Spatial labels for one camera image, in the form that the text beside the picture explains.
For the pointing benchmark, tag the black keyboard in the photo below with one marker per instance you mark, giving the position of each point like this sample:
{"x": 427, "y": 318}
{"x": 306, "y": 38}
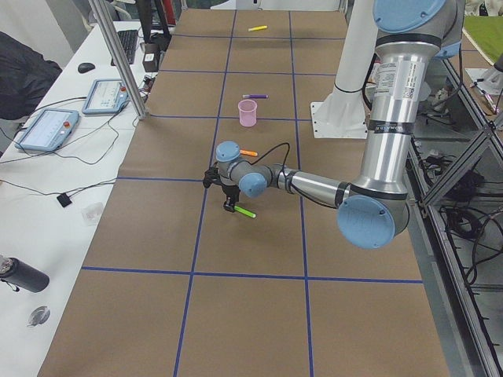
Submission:
{"x": 129, "y": 42}

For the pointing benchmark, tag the black box with label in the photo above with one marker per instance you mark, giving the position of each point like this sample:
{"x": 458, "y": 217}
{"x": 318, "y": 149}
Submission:
{"x": 151, "y": 57}

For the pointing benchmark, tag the black computer mouse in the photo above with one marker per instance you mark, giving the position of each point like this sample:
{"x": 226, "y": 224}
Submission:
{"x": 85, "y": 67}

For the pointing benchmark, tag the clear plastic wrapper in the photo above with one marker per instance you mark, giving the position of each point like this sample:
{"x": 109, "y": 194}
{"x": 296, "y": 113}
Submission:
{"x": 92, "y": 213}

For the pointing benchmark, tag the near blue teach pendant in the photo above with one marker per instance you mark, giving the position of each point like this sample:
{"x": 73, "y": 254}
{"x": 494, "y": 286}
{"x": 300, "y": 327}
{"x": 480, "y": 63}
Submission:
{"x": 49, "y": 130}

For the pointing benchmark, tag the pink mesh pen holder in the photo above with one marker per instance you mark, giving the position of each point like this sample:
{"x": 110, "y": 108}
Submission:
{"x": 247, "y": 112}

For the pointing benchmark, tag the person in black jacket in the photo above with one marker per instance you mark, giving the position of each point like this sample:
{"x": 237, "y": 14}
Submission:
{"x": 26, "y": 77}

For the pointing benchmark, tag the purple marker pen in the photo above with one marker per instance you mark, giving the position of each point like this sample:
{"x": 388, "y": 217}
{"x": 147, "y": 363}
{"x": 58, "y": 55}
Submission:
{"x": 255, "y": 96}

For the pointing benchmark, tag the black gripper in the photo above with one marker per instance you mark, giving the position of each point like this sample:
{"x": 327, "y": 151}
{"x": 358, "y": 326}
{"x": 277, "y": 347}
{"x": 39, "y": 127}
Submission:
{"x": 229, "y": 191}

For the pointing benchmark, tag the blue teach pendant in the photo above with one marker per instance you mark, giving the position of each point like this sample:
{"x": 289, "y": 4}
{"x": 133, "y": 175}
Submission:
{"x": 106, "y": 97}
{"x": 49, "y": 130}

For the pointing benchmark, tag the orange highlighter pen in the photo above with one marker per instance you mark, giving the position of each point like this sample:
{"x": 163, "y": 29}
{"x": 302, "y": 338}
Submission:
{"x": 248, "y": 153}

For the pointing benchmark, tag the green highlighter pen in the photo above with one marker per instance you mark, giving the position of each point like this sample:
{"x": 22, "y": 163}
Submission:
{"x": 244, "y": 212}

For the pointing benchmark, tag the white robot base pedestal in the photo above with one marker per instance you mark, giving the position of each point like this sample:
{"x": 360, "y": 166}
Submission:
{"x": 342, "y": 113}

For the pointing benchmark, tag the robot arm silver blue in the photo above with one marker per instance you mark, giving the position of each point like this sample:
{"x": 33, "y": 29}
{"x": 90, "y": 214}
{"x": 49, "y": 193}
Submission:
{"x": 372, "y": 208}

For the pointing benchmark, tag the far blue teach pendant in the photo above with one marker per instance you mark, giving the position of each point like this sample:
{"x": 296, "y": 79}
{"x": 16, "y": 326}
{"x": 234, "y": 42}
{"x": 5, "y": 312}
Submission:
{"x": 106, "y": 97}

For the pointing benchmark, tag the black water bottle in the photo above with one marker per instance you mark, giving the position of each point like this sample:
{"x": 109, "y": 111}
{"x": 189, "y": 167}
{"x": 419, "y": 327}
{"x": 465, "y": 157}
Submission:
{"x": 18, "y": 274}

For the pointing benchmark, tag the small black sensor box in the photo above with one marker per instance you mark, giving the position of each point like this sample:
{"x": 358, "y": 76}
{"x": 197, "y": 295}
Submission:
{"x": 64, "y": 199}

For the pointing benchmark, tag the yellow highlighter pen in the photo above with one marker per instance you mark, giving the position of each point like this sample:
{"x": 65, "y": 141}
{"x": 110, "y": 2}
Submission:
{"x": 258, "y": 28}

